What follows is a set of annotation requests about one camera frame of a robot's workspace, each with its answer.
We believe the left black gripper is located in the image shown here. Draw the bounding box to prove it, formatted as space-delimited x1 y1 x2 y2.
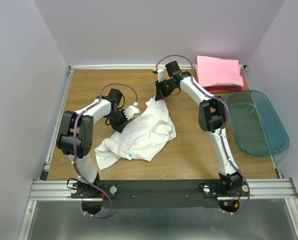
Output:
106 109 131 133

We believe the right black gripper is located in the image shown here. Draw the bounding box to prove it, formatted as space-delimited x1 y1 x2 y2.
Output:
154 78 176 101

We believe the white t shirt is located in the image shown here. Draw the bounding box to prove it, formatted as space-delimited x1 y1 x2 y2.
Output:
95 98 177 171

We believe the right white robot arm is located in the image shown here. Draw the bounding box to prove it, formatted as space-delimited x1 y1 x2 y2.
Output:
153 61 250 196

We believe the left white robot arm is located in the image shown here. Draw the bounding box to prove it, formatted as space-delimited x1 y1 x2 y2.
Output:
56 88 131 198

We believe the folded pink t shirt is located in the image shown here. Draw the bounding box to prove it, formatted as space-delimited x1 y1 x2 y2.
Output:
196 55 243 87

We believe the folded red t shirt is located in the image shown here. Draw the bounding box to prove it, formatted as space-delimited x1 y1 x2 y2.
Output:
204 85 249 93

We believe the teal plastic bin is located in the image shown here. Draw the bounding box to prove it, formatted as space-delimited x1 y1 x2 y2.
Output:
225 90 289 157

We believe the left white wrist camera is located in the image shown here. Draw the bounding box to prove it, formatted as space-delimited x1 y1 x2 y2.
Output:
123 105 141 120

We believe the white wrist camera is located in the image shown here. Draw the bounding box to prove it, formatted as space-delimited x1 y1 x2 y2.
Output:
123 105 141 120
157 68 166 82

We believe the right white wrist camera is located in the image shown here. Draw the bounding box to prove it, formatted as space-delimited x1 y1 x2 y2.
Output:
157 68 166 82

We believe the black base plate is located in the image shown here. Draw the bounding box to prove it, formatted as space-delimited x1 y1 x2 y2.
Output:
67 179 248 215

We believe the aluminium front rail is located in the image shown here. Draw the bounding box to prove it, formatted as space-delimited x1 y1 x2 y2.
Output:
29 178 298 201

